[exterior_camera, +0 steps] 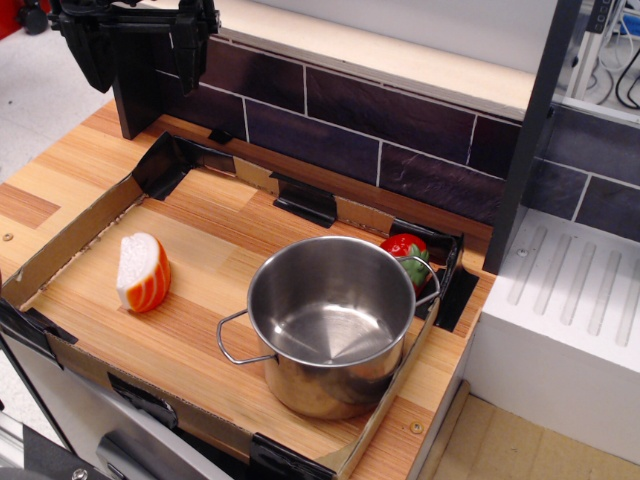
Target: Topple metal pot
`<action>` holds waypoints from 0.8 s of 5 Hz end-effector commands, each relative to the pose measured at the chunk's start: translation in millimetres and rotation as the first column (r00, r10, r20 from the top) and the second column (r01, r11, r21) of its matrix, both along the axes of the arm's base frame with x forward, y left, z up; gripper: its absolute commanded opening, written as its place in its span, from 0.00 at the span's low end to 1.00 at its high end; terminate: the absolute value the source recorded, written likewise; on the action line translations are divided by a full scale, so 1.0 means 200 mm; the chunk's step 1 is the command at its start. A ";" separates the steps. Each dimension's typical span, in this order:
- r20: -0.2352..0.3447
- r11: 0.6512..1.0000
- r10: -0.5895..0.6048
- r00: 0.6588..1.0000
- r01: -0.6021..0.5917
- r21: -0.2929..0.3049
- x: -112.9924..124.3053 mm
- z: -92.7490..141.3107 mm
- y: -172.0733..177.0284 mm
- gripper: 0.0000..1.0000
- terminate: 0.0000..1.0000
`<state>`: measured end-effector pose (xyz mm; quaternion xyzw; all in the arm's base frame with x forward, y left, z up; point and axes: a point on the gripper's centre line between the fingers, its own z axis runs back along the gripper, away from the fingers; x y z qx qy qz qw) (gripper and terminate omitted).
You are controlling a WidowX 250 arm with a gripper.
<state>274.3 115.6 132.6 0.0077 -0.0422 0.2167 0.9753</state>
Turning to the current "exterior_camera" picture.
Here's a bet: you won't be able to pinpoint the black cables in background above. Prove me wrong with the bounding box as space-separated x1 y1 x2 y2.
591 0 640 109

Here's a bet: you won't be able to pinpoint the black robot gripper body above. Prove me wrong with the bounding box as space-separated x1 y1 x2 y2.
49 1 221 40

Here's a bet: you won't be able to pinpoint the white dish drainer sink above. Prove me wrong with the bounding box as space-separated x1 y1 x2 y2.
464 210 639 462

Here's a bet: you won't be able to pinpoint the dark grey shelf frame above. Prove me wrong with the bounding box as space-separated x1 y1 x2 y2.
107 1 563 271

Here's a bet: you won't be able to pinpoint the black caster wheel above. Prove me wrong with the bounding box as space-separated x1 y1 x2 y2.
17 0 48 36

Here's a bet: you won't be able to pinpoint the cardboard fence with black tape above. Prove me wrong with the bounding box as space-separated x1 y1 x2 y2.
1 125 489 479

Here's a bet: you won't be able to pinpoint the stainless steel metal pot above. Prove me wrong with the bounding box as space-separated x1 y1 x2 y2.
243 236 441 419

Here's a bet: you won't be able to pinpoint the red toy strawberry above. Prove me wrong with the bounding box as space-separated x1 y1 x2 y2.
380 233 431 297

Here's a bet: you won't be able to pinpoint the orange white toy sushi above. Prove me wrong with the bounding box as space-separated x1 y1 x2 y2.
116 232 171 313

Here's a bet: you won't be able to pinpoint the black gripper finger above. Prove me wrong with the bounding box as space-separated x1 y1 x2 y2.
171 1 208 96
59 19 116 93

